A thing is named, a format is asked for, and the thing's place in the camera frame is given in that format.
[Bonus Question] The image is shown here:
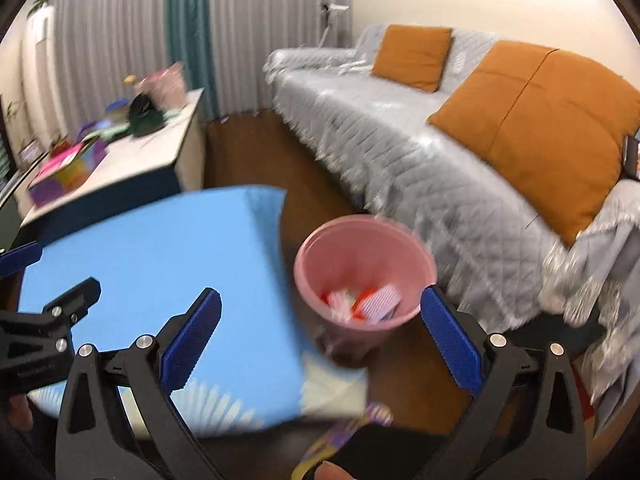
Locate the person's dark trouser leg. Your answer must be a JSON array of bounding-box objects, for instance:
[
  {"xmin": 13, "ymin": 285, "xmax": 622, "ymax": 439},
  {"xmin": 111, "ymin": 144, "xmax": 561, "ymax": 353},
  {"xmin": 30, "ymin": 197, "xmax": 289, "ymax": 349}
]
[{"xmin": 320, "ymin": 424, "xmax": 461, "ymax": 480}]

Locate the colourful rainbow box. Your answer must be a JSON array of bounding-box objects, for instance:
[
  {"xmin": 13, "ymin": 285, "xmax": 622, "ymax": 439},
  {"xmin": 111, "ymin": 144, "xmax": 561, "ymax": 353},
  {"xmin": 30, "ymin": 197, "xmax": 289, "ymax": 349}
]
[{"xmin": 27, "ymin": 140, "xmax": 110, "ymax": 208}]

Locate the purple knitted cloth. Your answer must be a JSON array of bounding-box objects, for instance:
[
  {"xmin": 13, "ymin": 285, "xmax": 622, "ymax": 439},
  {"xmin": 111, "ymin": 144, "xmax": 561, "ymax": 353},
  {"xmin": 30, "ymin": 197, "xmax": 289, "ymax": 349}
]
[{"xmin": 357, "ymin": 284, "xmax": 403, "ymax": 320}]

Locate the pink plastic bin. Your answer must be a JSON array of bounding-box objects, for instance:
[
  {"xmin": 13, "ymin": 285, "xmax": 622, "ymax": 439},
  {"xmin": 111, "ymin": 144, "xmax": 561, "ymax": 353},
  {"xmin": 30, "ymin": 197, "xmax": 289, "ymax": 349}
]
[{"xmin": 294, "ymin": 214, "xmax": 438, "ymax": 356}]

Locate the phone with lit screen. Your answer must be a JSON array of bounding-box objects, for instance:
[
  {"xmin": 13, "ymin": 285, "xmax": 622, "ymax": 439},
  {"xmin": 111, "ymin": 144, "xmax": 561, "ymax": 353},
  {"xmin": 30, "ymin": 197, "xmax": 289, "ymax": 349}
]
[{"xmin": 622, "ymin": 135, "xmax": 640, "ymax": 179}]

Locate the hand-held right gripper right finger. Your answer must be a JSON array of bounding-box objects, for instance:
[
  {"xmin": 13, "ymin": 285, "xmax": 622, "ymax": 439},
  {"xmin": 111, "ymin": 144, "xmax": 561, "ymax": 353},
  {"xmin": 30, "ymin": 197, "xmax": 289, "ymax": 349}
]
[{"xmin": 420, "ymin": 285, "xmax": 588, "ymax": 480}]

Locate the teal curtain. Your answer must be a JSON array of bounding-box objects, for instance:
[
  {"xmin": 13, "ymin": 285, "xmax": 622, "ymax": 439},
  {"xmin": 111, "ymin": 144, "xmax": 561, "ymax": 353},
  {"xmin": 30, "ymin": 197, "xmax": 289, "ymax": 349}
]
[{"xmin": 165, "ymin": 0, "xmax": 221, "ymax": 119}]

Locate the pink patterned bag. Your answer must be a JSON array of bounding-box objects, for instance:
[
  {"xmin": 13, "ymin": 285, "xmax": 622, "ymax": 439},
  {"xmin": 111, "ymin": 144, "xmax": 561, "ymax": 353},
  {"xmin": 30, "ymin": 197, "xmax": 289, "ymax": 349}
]
[{"xmin": 141, "ymin": 62, "xmax": 187, "ymax": 111}]

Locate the large orange cushion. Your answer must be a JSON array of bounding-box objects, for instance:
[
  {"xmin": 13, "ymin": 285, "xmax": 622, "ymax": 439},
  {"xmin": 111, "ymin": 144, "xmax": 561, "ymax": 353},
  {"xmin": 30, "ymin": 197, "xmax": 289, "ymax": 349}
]
[{"xmin": 427, "ymin": 41, "xmax": 640, "ymax": 247}]

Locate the red wrapper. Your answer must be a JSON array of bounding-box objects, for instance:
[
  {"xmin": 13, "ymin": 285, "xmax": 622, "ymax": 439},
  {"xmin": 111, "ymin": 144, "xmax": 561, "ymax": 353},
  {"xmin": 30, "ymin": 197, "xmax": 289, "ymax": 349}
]
[{"xmin": 322, "ymin": 287, "xmax": 379, "ymax": 319}]

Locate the blue patterned tablecloth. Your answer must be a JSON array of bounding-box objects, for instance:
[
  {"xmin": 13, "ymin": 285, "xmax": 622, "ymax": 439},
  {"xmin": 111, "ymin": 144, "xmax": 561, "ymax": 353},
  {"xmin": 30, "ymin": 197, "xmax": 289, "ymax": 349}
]
[{"xmin": 17, "ymin": 186, "xmax": 371, "ymax": 441}]

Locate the dark green round tin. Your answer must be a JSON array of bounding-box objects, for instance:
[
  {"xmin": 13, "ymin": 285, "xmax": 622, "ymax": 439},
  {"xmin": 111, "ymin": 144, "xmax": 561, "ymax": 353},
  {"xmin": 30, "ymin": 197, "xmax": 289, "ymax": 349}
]
[{"xmin": 131, "ymin": 110, "xmax": 166, "ymax": 137}]

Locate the small orange cushion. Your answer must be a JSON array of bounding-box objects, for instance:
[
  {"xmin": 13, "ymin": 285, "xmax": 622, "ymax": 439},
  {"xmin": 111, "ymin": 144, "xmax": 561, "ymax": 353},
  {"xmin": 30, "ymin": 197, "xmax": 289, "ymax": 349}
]
[{"xmin": 371, "ymin": 25, "xmax": 453, "ymax": 93}]

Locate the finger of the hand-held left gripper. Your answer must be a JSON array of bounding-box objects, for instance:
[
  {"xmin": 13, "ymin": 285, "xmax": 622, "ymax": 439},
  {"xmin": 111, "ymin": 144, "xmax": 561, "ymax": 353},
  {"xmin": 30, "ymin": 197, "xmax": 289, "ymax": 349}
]
[
  {"xmin": 0, "ymin": 276, "xmax": 102, "ymax": 343},
  {"xmin": 0, "ymin": 241, "xmax": 43, "ymax": 278}
]

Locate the person's left hand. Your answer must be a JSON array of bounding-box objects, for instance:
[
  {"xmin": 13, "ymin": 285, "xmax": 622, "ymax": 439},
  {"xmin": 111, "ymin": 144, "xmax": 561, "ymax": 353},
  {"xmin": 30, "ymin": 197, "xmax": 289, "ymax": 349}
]
[{"xmin": 5, "ymin": 391, "xmax": 36, "ymax": 432}]

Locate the white marble coffee table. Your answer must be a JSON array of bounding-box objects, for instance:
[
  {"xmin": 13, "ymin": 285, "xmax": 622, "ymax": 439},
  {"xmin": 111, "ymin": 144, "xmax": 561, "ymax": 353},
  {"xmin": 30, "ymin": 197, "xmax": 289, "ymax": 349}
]
[{"xmin": 20, "ymin": 87, "xmax": 207, "ymax": 246}]

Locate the white and green cabinet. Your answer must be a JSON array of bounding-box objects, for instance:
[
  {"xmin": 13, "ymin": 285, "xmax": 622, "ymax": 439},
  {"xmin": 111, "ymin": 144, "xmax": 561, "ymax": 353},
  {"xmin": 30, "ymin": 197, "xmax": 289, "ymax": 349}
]
[{"xmin": 0, "ymin": 170, "xmax": 32, "ymax": 252}]

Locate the colourful slipper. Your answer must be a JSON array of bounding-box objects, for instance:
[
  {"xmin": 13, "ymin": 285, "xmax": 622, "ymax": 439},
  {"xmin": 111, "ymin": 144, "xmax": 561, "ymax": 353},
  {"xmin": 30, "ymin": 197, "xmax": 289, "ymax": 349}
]
[{"xmin": 292, "ymin": 400, "xmax": 393, "ymax": 480}]

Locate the person's right hand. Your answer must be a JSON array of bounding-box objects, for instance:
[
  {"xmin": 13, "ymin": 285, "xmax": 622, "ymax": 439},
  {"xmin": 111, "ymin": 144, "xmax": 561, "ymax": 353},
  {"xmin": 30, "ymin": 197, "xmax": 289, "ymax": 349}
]
[{"xmin": 315, "ymin": 461, "xmax": 353, "ymax": 480}]

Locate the grey quilted sofa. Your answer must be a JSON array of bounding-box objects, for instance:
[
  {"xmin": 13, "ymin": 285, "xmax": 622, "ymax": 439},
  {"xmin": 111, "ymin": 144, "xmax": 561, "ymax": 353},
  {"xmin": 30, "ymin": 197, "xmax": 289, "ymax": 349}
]
[{"xmin": 263, "ymin": 24, "xmax": 640, "ymax": 431}]

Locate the white standing air conditioner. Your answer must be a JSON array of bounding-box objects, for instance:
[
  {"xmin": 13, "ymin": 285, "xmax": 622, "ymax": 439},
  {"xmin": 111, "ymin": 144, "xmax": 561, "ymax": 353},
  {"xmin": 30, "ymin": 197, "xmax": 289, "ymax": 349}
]
[{"xmin": 22, "ymin": 5, "xmax": 66, "ymax": 146}]

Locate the white floor lamp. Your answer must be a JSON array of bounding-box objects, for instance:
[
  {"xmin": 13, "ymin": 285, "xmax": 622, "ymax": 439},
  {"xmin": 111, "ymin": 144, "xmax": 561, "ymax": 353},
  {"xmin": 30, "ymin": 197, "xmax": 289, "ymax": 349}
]
[{"xmin": 317, "ymin": 2, "xmax": 351, "ymax": 51}]

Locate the grey curtain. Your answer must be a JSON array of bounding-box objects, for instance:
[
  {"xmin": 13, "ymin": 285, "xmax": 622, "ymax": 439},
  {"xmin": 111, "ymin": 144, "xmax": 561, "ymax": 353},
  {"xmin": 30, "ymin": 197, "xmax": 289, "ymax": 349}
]
[
  {"xmin": 30, "ymin": 0, "xmax": 176, "ymax": 136},
  {"xmin": 205, "ymin": 0, "xmax": 353, "ymax": 114}
]

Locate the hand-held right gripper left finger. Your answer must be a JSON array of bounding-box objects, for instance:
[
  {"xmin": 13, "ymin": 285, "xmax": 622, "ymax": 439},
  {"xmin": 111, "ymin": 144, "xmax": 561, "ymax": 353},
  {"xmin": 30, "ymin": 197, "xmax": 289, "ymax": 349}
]
[{"xmin": 55, "ymin": 287, "xmax": 223, "ymax": 480}]

